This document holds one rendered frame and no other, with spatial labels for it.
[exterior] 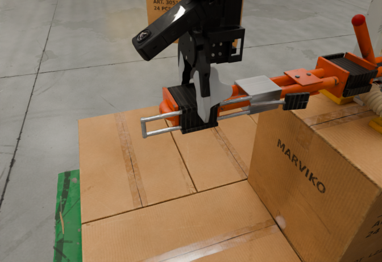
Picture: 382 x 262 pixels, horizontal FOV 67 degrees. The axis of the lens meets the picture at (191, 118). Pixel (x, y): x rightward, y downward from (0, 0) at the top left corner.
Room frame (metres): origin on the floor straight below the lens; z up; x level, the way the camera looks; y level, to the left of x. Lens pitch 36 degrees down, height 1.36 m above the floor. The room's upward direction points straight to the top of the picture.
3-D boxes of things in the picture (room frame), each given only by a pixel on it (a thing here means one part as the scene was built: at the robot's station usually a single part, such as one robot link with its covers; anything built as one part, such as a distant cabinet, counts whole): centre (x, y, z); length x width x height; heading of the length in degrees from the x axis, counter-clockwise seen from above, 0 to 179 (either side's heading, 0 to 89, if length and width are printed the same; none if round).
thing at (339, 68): (0.56, -0.33, 1.07); 0.10 x 0.08 x 0.06; 21
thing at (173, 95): (0.44, 0.00, 1.07); 0.08 x 0.07 x 0.05; 111
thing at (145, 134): (0.41, -0.07, 1.07); 0.31 x 0.03 x 0.05; 111
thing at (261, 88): (0.48, -0.13, 1.07); 0.07 x 0.07 x 0.04; 21
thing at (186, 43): (0.44, -0.03, 1.22); 0.09 x 0.08 x 0.12; 110
